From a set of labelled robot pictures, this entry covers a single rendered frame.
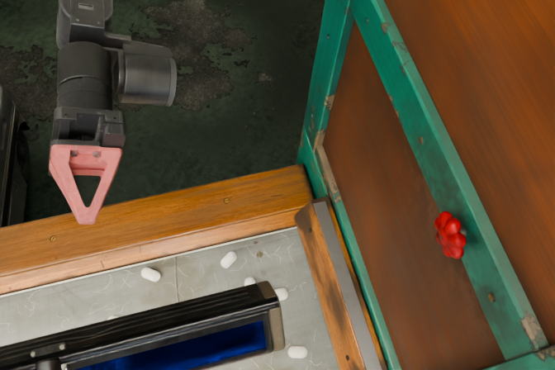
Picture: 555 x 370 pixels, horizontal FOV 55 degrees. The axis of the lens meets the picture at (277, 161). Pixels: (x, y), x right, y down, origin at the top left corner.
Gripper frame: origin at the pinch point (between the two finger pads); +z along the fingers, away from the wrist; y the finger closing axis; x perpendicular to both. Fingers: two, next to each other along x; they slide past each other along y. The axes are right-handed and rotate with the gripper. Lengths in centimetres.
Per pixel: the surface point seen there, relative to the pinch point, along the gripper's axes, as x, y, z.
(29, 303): 5, 50, -5
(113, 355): -3.2, 8.0, 12.1
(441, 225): -28.4, -16.0, 8.1
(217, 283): -25.8, 38.8, -3.4
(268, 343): -19.4, 5.9, 12.9
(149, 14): -37, 115, -140
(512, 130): -27.6, -27.1, 5.0
